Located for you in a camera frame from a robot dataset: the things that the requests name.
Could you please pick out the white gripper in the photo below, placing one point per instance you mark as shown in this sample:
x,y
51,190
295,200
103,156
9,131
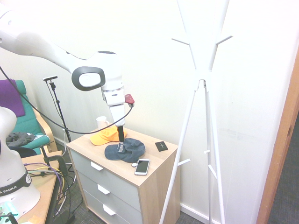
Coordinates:
x,y
118,114

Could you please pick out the blue denim cap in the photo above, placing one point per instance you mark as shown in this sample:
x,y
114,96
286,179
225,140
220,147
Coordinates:
x,y
130,151

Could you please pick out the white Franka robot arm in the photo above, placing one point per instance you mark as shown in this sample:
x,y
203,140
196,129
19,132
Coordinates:
x,y
35,46

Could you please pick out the orange cap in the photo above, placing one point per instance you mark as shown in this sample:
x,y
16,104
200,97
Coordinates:
x,y
105,138

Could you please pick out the white mug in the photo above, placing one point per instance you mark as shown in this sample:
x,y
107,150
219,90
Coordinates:
x,y
101,122

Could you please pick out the small round white disc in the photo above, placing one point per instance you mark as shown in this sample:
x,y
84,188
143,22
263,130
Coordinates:
x,y
133,165

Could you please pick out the white smartphone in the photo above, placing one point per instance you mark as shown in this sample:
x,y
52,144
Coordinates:
x,y
142,166

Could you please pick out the black square charger pad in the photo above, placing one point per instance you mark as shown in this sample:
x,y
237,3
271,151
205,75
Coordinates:
x,y
161,146

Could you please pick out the wooden drawer cabinet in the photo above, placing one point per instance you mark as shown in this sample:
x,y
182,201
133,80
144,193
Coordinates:
x,y
158,186

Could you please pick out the black C-clamp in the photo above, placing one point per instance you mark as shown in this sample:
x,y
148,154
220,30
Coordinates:
x,y
61,163

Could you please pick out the black tripod stand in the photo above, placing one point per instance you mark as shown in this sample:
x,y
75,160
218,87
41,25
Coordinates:
x,y
57,100

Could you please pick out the dark grey garment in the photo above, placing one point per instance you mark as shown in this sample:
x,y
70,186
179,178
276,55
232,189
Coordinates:
x,y
21,138

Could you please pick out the white coat rack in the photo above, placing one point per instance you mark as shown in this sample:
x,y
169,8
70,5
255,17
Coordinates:
x,y
203,73

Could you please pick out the purple cloth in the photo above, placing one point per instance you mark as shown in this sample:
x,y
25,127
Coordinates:
x,y
9,98

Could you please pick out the orange sticky note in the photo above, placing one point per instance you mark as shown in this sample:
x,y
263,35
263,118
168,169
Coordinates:
x,y
35,219

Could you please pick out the red wrist camera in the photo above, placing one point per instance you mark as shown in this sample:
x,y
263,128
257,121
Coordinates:
x,y
130,98

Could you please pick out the black camera bar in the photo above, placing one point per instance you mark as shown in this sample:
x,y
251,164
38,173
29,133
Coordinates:
x,y
50,78

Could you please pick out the green armchair with wooden frame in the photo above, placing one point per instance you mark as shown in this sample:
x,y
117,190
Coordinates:
x,y
25,121

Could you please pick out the wooden door frame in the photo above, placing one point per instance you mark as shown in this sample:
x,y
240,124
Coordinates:
x,y
280,140

